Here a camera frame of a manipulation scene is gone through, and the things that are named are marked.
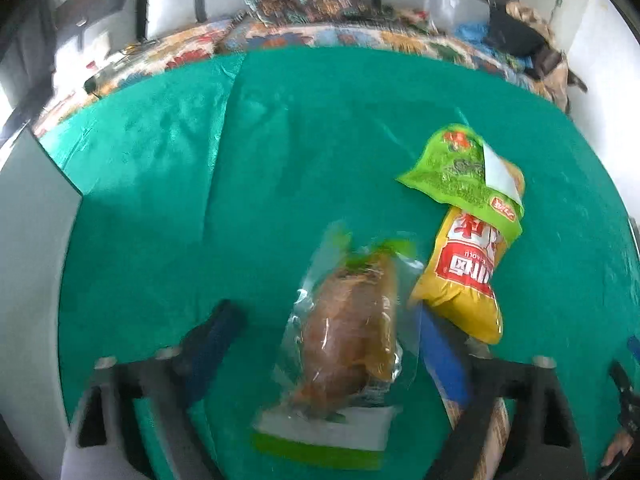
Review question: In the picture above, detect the yellow red snack packet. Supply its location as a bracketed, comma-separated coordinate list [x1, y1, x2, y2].
[411, 204, 510, 344]

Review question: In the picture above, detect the clear chicken leg packet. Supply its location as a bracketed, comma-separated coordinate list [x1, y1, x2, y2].
[254, 223, 424, 470]

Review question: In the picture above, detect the green table cloth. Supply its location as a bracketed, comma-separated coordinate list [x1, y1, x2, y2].
[42, 48, 639, 479]

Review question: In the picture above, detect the white cardboard box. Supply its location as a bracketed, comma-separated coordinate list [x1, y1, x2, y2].
[1, 128, 82, 479]

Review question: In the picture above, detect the green snack bag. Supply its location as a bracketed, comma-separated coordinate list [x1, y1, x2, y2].
[397, 124, 525, 245]

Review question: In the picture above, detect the floral patterned blanket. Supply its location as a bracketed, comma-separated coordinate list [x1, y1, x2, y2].
[34, 16, 570, 138]

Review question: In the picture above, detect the clear plastic bag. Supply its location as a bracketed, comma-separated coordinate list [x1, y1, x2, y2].
[423, 0, 490, 34]

